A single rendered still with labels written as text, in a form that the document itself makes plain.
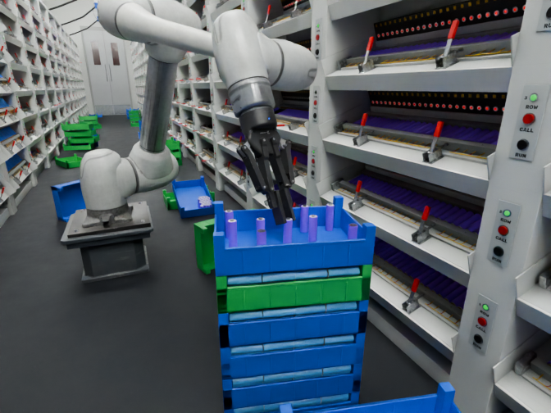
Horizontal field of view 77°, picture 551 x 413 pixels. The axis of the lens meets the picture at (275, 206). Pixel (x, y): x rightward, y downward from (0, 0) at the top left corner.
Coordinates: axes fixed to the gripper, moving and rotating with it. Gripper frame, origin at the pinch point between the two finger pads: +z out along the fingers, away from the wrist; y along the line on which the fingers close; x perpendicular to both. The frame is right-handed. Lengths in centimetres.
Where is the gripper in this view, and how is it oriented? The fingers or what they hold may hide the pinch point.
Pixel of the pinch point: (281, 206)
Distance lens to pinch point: 72.8
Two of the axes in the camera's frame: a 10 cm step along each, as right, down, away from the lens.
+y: -7.8, 2.0, -5.9
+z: 2.7, 9.6, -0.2
